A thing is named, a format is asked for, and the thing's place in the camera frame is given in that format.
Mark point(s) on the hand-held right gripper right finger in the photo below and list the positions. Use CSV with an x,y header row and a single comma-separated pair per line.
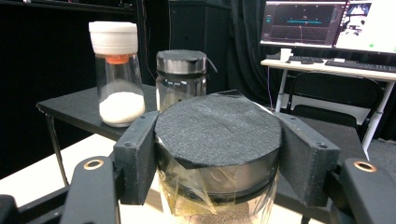
x,y
306,161

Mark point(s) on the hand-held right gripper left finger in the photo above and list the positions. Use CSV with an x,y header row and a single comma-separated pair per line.
x,y
135,161

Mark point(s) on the white-lidded glass jar white granules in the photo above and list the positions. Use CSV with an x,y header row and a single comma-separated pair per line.
x,y
120,105

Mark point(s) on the black metal shelf rack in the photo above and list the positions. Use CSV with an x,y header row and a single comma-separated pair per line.
x,y
77,107

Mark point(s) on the black-lidded glass jar brown powder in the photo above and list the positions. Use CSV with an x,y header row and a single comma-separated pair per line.
x,y
218,130

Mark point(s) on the black chair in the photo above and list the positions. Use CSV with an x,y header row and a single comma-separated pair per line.
x,y
323,113

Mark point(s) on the white desk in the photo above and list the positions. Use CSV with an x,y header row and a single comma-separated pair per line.
x,y
311,67

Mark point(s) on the short black keyboard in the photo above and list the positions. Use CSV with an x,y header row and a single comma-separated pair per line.
x,y
299,58

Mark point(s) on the white paper cup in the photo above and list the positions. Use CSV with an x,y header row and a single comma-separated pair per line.
x,y
285,54

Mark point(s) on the long black keyboard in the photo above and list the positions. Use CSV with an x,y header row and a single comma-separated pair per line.
x,y
361,66

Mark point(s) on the black curtain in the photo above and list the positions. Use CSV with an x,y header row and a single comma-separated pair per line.
x,y
246,46

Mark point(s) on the computer monitor dark screen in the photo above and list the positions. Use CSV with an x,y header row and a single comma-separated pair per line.
x,y
302,25

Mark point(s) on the computer monitor bright screen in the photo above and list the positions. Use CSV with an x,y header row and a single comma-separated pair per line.
x,y
370,28

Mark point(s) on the black cabinet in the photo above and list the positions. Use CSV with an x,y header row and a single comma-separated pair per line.
x,y
199,25

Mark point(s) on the dark wall shelf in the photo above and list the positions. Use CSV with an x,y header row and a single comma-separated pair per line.
x,y
62,4

